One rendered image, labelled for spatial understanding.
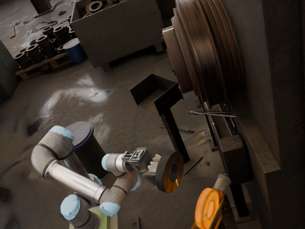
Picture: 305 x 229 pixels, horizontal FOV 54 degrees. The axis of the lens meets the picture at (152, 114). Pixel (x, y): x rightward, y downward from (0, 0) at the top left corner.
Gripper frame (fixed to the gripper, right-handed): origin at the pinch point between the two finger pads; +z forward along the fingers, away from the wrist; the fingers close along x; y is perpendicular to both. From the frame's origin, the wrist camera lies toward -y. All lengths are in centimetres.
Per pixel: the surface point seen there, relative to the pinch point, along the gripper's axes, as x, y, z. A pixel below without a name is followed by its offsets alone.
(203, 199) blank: -0.9, -16.3, 6.6
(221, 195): 7.7, -25.0, 6.8
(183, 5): 42, 41, 9
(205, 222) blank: -5.8, -23.5, 6.0
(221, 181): 14.2, -24.7, 4.3
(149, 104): 65, -16, -67
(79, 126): 48, -15, -134
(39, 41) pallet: 186, 40, -339
